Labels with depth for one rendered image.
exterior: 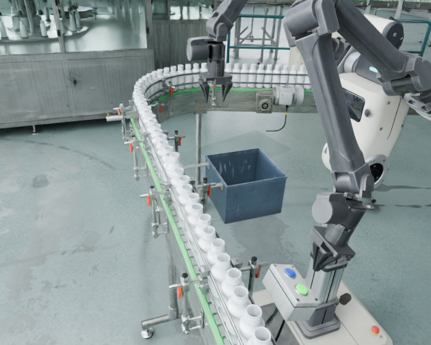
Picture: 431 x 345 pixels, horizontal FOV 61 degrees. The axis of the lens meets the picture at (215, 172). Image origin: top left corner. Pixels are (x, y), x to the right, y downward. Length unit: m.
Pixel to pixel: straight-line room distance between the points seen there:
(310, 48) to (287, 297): 0.60
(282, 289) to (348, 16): 0.68
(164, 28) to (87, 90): 2.33
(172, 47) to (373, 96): 5.34
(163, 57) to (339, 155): 5.67
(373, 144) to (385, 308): 1.49
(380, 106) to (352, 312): 1.23
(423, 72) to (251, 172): 1.21
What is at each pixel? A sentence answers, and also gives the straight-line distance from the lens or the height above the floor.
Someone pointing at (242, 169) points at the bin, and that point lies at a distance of 2.03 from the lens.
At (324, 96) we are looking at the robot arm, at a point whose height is 1.60.
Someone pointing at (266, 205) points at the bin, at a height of 0.80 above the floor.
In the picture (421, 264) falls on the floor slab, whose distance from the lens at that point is 3.06.
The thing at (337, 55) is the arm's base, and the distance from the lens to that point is 1.50.
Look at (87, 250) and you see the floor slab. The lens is 2.82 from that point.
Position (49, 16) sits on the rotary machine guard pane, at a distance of 4.25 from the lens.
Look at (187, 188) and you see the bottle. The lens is 1.28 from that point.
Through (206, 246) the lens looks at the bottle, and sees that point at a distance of 1.08.
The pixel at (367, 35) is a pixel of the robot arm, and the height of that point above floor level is 1.70.
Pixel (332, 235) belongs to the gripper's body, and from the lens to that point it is 0.91.
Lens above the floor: 1.86
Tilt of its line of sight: 31 degrees down
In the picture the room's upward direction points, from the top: 2 degrees clockwise
